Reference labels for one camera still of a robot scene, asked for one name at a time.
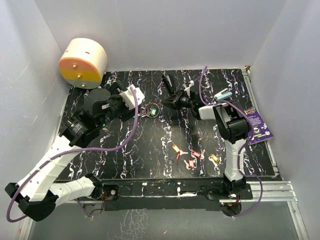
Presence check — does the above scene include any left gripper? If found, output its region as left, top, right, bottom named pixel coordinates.
left=96, top=82, right=140, bottom=130

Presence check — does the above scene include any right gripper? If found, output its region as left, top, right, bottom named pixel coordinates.
left=161, top=88, right=195, bottom=111

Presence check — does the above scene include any large metal keyring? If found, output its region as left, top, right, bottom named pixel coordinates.
left=140, top=102, right=160, bottom=119

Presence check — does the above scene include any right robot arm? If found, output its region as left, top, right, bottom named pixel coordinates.
left=162, top=87, right=252, bottom=199

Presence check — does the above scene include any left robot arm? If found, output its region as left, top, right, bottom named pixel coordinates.
left=5, top=81, right=145, bottom=223

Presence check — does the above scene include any black stapler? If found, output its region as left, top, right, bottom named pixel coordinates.
left=162, top=74, right=177, bottom=95

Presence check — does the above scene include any round drawer box pink yellow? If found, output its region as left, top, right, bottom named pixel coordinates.
left=58, top=38, right=108, bottom=90

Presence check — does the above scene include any red narrow key tag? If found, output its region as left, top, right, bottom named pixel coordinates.
left=175, top=150, right=188, bottom=160

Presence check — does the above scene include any red tag right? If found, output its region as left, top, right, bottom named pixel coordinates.
left=191, top=151, right=203, bottom=159

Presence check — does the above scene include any red tag lower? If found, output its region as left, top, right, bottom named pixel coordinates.
left=184, top=158, right=195, bottom=170

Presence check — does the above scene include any yellow tag far right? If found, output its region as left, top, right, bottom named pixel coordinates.
left=209, top=154, right=220, bottom=163

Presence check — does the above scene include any purple booklet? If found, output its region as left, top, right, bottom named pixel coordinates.
left=245, top=107, right=274, bottom=145

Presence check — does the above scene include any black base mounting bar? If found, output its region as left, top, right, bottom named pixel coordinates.
left=72, top=176, right=253, bottom=212

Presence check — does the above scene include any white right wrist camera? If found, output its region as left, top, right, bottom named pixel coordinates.
left=183, top=80, right=195, bottom=91

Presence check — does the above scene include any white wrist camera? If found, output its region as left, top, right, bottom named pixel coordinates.
left=183, top=80, right=195, bottom=91
left=119, top=84, right=145, bottom=110

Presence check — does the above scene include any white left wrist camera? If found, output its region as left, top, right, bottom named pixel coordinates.
left=119, top=84, right=145, bottom=110

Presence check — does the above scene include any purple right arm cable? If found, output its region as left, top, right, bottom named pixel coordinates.
left=198, top=66, right=263, bottom=218

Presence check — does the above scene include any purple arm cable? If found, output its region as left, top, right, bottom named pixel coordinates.
left=6, top=86, right=140, bottom=222
left=198, top=66, right=263, bottom=218

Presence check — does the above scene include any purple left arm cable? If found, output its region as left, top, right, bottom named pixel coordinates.
left=6, top=86, right=140, bottom=222

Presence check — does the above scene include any aluminium rail frame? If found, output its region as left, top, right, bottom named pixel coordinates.
left=14, top=176, right=308, bottom=240

